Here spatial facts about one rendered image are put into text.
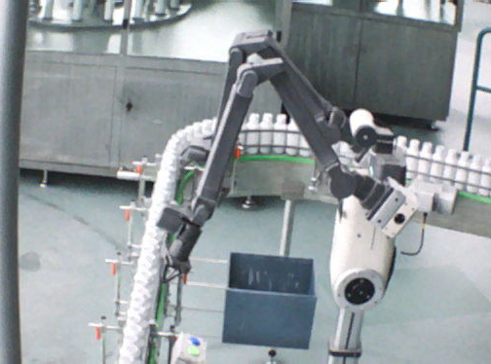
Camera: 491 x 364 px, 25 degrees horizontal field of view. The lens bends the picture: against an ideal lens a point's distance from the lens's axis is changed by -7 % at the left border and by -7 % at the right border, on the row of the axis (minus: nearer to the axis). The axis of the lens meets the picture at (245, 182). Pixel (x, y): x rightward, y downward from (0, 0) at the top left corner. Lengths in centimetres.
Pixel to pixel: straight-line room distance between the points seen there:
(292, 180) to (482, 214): 88
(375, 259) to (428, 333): 242
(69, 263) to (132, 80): 123
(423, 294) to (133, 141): 196
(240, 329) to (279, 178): 121
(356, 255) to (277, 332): 68
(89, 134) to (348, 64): 253
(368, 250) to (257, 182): 168
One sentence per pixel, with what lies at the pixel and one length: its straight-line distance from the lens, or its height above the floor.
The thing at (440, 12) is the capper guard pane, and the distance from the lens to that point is 865.
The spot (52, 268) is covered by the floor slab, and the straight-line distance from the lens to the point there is 609.
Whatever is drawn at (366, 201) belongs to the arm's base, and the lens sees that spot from 319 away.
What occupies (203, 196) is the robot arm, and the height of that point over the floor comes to 153.
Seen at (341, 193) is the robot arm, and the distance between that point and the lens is 316.
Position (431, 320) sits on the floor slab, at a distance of 597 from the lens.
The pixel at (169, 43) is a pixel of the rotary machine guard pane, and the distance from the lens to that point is 668.
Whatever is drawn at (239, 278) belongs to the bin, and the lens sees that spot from 426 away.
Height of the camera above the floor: 273
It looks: 22 degrees down
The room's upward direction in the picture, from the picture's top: 6 degrees clockwise
